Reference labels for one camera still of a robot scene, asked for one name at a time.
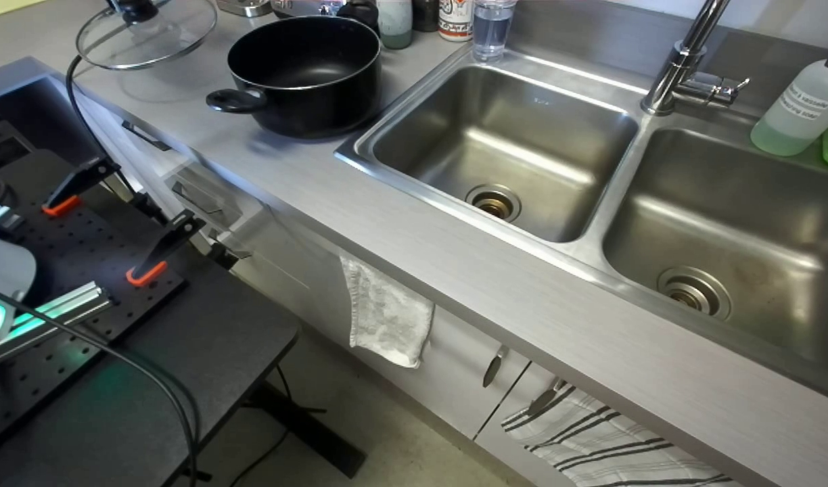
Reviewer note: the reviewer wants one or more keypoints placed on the dark grey equipment box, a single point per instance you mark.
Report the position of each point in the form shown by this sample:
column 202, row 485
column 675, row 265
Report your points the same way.
column 23, row 109

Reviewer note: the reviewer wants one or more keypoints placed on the aluminium rail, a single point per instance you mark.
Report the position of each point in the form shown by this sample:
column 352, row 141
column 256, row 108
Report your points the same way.
column 58, row 308

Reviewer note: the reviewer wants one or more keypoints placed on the white can with red label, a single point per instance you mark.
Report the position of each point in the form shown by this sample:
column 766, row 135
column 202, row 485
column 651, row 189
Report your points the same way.
column 456, row 17

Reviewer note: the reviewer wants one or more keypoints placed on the clear pump soap dispenser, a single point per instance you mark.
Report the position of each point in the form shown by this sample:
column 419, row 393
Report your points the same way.
column 396, row 22

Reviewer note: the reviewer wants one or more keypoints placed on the chrome kitchen faucet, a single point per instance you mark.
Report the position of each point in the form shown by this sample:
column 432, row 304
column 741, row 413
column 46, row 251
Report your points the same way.
column 681, row 68

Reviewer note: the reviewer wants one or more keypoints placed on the stainless steel double sink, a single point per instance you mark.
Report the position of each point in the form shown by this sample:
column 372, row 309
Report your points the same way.
column 524, row 137

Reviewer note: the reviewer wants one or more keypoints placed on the stainless steel four-slot toaster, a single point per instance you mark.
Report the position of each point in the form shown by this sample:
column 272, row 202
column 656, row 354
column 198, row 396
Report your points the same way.
column 295, row 6

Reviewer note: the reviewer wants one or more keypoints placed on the black perforated robot table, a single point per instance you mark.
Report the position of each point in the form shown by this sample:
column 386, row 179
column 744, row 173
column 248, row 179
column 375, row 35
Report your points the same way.
column 161, row 361

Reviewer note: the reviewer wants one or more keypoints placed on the black cooking pot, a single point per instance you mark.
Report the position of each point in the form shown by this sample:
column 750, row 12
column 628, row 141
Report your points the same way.
column 333, row 104

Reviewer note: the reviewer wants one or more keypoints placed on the glass lid with black knob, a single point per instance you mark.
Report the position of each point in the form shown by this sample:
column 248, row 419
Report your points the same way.
column 175, row 41

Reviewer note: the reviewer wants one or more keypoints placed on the white striped hanging towel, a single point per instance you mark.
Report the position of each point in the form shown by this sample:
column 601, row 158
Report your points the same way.
column 605, row 447

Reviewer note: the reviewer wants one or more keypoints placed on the dish soap bottle green liquid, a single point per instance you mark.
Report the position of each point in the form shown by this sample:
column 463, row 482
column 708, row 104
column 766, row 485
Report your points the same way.
column 801, row 104

